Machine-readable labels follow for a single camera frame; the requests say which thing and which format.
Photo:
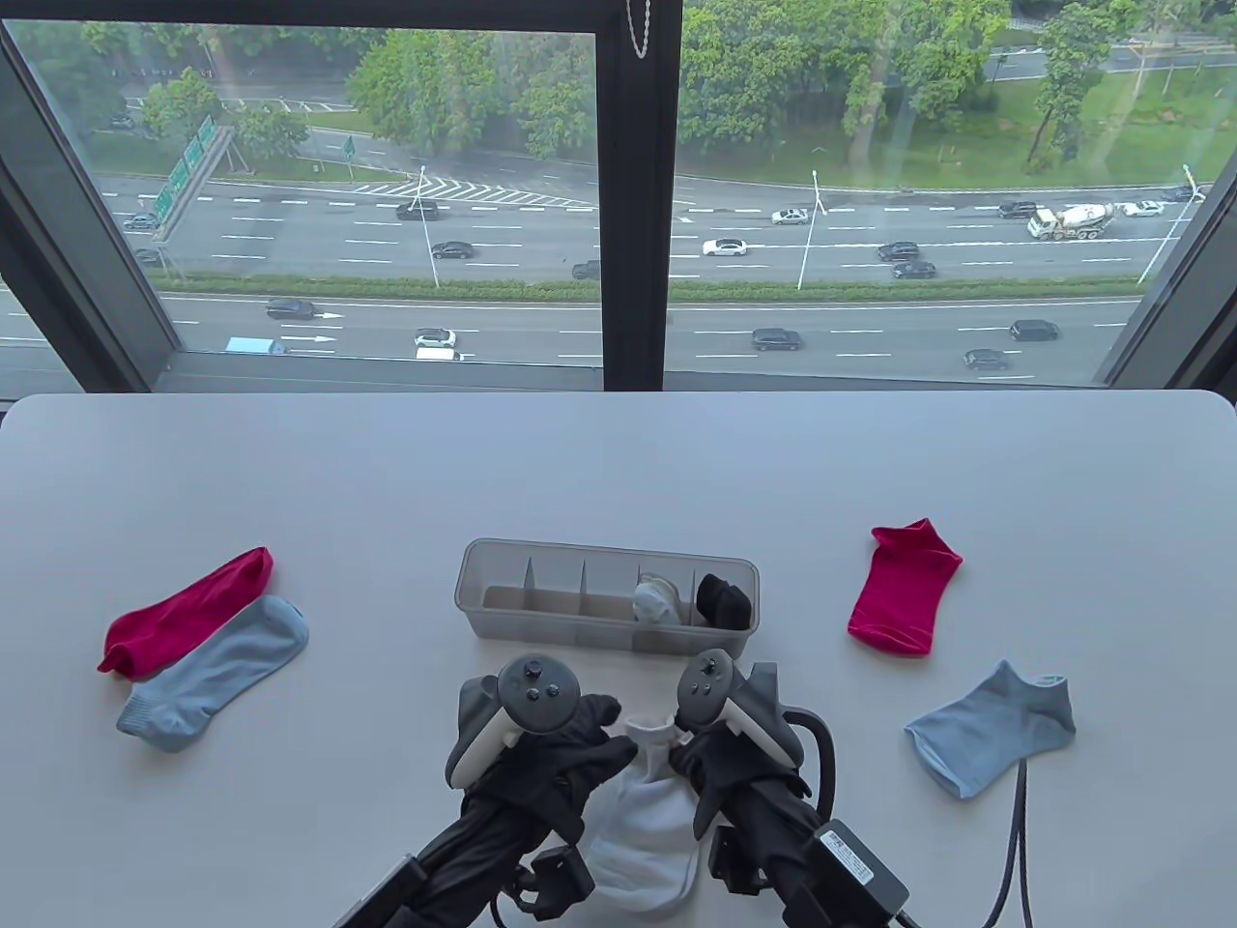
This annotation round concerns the grey divided storage box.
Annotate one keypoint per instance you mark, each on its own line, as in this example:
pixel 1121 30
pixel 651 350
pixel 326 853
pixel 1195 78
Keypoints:
pixel 580 594

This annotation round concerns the person's left hand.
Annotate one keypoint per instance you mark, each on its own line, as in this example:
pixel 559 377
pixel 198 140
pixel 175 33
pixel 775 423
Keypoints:
pixel 560 773

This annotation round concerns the white street lamp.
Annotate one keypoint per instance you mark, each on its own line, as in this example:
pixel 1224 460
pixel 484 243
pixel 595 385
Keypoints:
pixel 428 232
pixel 1165 232
pixel 807 242

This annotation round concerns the black sock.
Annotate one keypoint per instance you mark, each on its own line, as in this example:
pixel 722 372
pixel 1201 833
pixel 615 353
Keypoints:
pixel 725 601

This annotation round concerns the black labelled wrist box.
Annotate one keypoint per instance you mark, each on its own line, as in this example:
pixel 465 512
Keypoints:
pixel 855 865
pixel 382 894

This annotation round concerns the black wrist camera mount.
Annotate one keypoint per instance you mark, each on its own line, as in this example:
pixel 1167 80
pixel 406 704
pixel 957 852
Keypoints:
pixel 734 860
pixel 556 884

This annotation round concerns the red sock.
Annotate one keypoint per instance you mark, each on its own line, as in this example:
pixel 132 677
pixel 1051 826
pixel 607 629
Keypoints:
pixel 908 585
pixel 184 614

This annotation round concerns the grey hand controller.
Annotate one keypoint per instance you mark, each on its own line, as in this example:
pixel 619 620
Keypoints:
pixel 536 686
pixel 705 681

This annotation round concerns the green road sign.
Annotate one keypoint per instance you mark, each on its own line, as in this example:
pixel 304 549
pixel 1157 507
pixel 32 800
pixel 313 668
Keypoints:
pixel 179 179

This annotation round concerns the grey sock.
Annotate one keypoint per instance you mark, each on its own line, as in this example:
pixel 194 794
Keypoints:
pixel 655 599

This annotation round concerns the light blue sock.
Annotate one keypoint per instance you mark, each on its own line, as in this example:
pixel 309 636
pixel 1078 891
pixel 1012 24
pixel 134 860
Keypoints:
pixel 213 667
pixel 995 730

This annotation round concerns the person's right hand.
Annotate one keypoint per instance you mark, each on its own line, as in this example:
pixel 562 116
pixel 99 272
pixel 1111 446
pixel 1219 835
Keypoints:
pixel 734 783

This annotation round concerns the black window frame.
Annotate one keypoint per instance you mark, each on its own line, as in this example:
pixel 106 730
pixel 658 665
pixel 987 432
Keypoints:
pixel 633 193

